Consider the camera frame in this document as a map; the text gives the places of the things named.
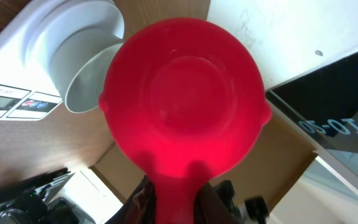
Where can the orange measuring scoop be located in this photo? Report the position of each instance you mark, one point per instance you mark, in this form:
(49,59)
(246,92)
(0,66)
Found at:
(185,102)

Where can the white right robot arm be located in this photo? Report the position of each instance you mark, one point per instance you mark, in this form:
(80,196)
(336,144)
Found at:
(34,201)

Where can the white digital kitchen scale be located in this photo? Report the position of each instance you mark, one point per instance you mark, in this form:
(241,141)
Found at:
(24,95)

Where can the brown cardboard box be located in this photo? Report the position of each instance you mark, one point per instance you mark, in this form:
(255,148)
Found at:
(276,162)

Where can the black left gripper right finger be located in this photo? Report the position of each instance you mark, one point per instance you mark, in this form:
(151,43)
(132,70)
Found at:
(214,209)

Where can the white round bowl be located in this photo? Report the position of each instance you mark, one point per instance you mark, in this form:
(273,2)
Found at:
(74,45)

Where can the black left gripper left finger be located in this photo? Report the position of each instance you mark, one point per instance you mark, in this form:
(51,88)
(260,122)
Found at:
(139,208)

